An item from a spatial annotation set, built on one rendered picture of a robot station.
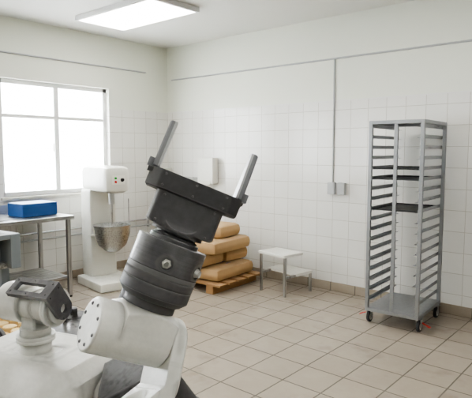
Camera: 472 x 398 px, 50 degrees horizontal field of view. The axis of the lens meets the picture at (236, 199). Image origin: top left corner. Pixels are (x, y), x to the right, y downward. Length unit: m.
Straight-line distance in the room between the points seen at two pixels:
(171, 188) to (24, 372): 0.43
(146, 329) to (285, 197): 5.50
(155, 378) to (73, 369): 0.24
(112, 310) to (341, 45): 5.32
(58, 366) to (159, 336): 0.29
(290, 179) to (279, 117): 0.75
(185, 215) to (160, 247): 0.05
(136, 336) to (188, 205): 0.16
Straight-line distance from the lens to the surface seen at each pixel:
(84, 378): 0.87
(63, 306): 0.90
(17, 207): 5.67
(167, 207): 0.61
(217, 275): 5.65
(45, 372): 0.88
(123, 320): 0.61
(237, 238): 5.91
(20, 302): 0.92
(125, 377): 0.83
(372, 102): 5.53
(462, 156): 5.17
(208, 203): 0.61
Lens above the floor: 1.56
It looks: 5 degrees down
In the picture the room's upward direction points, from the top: straight up
